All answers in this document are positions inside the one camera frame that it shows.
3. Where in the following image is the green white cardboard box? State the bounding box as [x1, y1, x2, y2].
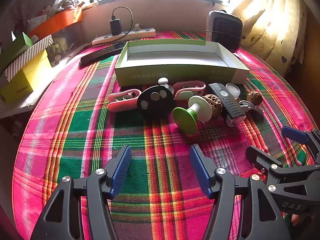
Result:
[114, 39, 250, 87]

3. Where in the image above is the black charger cable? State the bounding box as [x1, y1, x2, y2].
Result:
[112, 6, 133, 40]

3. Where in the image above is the plaid tablecloth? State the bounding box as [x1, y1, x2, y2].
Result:
[12, 31, 320, 240]

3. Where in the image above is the large carved walnut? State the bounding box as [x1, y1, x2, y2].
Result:
[202, 94, 223, 117]

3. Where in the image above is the cream heart print curtain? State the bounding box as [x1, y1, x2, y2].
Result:
[230, 0, 310, 78]

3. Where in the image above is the orange tray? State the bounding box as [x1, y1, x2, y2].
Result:
[29, 7, 83, 39]

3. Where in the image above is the white knob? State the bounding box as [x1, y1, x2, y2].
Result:
[158, 77, 174, 94]

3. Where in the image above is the white green suction hook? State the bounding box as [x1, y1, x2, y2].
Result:
[173, 95, 213, 135]

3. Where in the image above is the small brown walnut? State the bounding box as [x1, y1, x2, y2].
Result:
[246, 91, 263, 105]

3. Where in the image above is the white power strip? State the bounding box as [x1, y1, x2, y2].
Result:
[92, 28, 157, 46]

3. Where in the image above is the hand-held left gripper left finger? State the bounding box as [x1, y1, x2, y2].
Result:
[30, 145, 132, 240]

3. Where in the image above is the small clear jar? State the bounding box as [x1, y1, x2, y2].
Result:
[225, 83, 241, 98]

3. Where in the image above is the black smartphone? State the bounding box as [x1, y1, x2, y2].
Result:
[80, 42, 128, 67]

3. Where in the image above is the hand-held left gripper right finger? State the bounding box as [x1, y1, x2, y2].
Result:
[189, 144, 292, 240]

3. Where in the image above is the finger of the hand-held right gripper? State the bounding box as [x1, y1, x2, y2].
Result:
[246, 145, 320, 193]
[281, 126, 320, 160]

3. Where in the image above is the white cable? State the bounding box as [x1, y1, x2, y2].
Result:
[237, 100, 265, 115]

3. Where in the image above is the grey space heater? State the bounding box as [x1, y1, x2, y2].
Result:
[206, 10, 243, 53]

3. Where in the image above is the clear plastic organizer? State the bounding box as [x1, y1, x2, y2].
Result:
[46, 24, 83, 64]

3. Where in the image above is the yellow box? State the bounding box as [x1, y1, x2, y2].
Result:
[0, 49, 53, 104]

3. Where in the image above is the black charger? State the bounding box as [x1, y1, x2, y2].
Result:
[110, 19, 122, 36]

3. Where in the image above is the black bike light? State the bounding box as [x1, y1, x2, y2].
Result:
[209, 82, 247, 127]

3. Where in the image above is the black oval magnet disc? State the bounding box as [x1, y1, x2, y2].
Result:
[137, 85, 176, 120]

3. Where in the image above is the pink clip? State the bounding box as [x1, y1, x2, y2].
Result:
[174, 81, 207, 100]
[107, 89, 142, 112]

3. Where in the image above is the striped box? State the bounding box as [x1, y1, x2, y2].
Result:
[5, 35, 54, 82]

